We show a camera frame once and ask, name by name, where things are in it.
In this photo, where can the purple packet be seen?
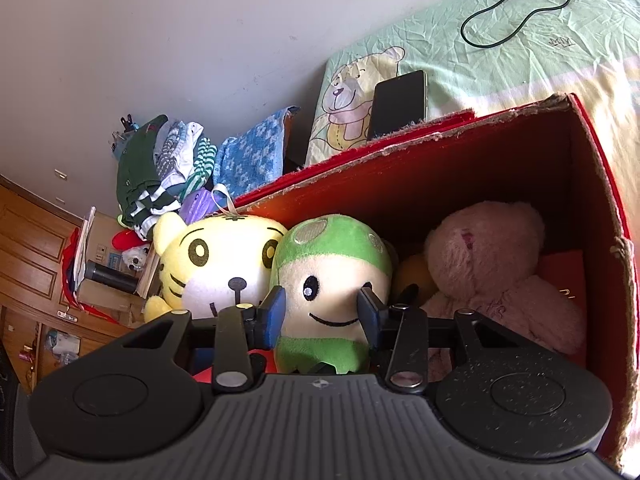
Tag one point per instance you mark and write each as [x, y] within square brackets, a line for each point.
[197, 205]

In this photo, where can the black wall clips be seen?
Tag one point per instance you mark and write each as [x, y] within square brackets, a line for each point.
[125, 124]

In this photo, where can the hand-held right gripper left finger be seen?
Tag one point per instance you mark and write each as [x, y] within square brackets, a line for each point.
[272, 317]

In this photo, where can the wooden door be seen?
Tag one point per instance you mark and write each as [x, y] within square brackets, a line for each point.
[25, 240]

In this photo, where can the pink bear plush toy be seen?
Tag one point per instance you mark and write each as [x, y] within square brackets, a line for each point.
[480, 260]

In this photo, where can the brown cardboard box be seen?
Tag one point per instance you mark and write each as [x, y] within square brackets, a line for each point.
[107, 305]

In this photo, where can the green plush toy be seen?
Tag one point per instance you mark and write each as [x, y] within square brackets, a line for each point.
[325, 280]

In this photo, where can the cartoon bear printed bedsheet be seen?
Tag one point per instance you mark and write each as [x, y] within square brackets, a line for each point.
[525, 75]

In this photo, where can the black smartphone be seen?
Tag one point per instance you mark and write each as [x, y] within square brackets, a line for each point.
[397, 105]

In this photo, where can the pile of folded clothes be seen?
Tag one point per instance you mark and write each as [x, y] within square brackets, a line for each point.
[140, 170]

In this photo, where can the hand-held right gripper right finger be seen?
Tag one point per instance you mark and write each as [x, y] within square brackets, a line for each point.
[367, 317]

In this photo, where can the small red white plush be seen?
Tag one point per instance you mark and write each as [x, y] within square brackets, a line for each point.
[134, 260]

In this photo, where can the red cardboard box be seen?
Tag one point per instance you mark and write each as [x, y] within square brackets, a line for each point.
[475, 160]

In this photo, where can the yellow tiger plush toy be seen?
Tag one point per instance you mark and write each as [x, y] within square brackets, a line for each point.
[215, 270]

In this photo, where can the blue patterned towel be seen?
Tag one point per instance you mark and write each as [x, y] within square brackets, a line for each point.
[255, 155]

